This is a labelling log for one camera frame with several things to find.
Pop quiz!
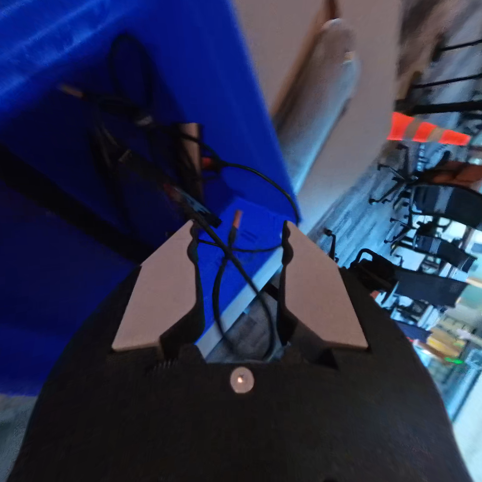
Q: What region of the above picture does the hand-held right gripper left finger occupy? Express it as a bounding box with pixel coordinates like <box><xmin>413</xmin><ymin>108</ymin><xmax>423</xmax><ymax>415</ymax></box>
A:
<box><xmin>112</xmin><ymin>220</ymin><xmax>207</xmax><ymax>354</ymax></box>

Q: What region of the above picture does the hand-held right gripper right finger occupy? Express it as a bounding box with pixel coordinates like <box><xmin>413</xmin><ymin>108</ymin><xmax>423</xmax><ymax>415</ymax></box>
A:
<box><xmin>276</xmin><ymin>220</ymin><xmax>369</xmax><ymax>351</ymax></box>

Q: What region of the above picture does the black cable with orange plugs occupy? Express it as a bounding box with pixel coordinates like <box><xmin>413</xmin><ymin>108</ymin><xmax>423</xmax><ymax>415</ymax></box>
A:
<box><xmin>211</xmin><ymin>210</ymin><xmax>280</xmax><ymax>361</ymax></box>

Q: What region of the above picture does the black hub cable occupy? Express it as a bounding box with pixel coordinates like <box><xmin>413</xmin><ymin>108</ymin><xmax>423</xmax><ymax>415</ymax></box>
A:
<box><xmin>196</xmin><ymin>160</ymin><xmax>302</xmax><ymax>254</ymax></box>

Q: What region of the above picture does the black cable with red collars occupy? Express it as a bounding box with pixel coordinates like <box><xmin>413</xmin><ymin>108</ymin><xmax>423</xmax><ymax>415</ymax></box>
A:
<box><xmin>56</xmin><ymin>84</ymin><xmax>223</xmax><ymax>174</ymax></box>

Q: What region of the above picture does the grey usb hub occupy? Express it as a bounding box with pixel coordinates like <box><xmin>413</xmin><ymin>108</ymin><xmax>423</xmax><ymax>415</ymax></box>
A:
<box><xmin>176</xmin><ymin>122</ymin><xmax>206</xmax><ymax>200</ymax></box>

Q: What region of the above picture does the blue bin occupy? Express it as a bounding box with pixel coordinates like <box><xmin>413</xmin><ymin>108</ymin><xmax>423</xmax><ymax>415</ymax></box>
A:
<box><xmin>0</xmin><ymin>0</ymin><xmax>302</xmax><ymax>396</ymax></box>

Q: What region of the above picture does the black office chair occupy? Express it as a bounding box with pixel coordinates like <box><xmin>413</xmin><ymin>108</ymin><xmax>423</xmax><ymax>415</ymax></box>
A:
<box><xmin>348</xmin><ymin>248</ymin><xmax>468</xmax><ymax>309</ymax></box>
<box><xmin>370</xmin><ymin>162</ymin><xmax>482</xmax><ymax>231</ymax></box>
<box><xmin>390</xmin><ymin>221</ymin><xmax>477</xmax><ymax>274</ymax></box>

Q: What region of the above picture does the orange striped barrier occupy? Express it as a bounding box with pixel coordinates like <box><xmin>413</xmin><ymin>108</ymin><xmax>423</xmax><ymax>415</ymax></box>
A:
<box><xmin>387</xmin><ymin>112</ymin><xmax>472</xmax><ymax>146</ymax></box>

